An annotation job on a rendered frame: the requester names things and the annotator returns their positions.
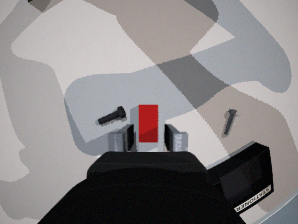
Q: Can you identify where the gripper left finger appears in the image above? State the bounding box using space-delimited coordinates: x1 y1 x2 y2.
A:
108 124 134 152

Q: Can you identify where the black bolt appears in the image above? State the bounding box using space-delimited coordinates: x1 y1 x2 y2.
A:
98 106 126 125

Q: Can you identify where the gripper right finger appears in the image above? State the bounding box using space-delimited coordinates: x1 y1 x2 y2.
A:
164 124 188 152

